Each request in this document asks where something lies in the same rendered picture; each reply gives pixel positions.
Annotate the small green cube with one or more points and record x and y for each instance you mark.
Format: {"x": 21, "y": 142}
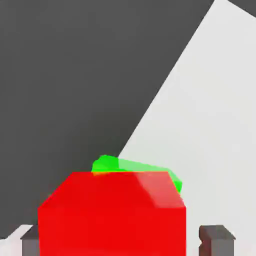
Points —
{"x": 106, "y": 163}

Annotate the small red cube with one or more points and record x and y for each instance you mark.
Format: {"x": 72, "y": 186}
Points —
{"x": 112, "y": 216}

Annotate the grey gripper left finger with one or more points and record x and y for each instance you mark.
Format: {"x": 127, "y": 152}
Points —
{"x": 30, "y": 245}

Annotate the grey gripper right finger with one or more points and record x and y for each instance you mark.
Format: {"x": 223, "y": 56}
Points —
{"x": 217, "y": 243}

